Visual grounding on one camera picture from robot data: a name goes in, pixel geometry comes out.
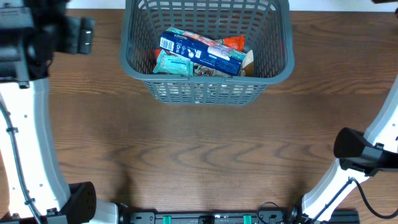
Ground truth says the teal wet wipes pack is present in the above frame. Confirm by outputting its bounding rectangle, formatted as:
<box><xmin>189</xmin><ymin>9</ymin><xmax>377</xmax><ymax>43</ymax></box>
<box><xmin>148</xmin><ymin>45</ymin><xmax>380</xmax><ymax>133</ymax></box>
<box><xmin>153</xmin><ymin>50</ymin><xmax>194</xmax><ymax>76</ymax></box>

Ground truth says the orange pasta packet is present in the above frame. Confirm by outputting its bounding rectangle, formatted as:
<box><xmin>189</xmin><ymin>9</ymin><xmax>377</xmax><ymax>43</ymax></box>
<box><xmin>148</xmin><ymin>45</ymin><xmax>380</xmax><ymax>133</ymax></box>
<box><xmin>155</xmin><ymin>36</ymin><xmax>245</xmax><ymax>58</ymax></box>

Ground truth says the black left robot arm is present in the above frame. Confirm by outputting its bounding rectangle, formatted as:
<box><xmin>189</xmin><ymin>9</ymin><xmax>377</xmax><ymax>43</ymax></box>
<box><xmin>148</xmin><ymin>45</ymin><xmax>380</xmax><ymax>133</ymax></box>
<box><xmin>1</xmin><ymin>0</ymin><xmax>119</xmax><ymax>224</ymax></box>

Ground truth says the beige snack pouch cookie print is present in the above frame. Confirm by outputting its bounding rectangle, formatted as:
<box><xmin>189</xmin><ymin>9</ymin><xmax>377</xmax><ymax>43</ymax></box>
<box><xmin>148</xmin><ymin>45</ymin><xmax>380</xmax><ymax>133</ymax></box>
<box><xmin>193</xmin><ymin>50</ymin><xmax>254</xmax><ymax>78</ymax></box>

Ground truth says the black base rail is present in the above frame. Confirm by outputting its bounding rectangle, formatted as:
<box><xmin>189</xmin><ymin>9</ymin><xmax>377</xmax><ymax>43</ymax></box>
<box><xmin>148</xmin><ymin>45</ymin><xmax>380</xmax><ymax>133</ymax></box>
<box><xmin>118</xmin><ymin>203</ymin><xmax>361</xmax><ymax>224</ymax></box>

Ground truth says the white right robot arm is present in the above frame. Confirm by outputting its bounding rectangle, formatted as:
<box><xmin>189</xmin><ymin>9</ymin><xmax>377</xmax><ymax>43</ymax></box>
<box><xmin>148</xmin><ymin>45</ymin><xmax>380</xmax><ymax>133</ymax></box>
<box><xmin>287</xmin><ymin>83</ymin><xmax>397</xmax><ymax>223</ymax></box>

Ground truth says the blue Kleenex tissue multipack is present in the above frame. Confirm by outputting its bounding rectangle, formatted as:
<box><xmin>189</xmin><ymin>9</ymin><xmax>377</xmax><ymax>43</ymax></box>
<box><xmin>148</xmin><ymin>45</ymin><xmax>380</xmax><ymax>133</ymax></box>
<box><xmin>160</xmin><ymin>27</ymin><xmax>246</xmax><ymax>76</ymax></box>

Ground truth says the grey plastic lattice basket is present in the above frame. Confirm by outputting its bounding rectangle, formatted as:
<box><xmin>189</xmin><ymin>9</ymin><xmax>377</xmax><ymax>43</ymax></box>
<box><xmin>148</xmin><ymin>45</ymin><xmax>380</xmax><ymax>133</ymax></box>
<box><xmin>120</xmin><ymin>0</ymin><xmax>295</xmax><ymax>105</ymax></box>

